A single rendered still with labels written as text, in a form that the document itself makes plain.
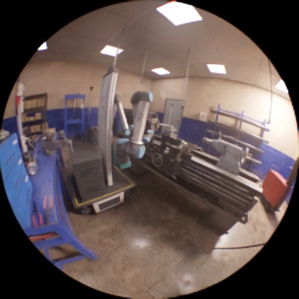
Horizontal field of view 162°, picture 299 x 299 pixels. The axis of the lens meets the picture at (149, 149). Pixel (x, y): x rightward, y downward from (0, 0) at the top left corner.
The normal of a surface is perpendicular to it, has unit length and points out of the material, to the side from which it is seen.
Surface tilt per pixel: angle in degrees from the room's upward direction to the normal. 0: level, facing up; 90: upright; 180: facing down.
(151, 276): 0
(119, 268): 0
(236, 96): 90
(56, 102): 90
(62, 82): 90
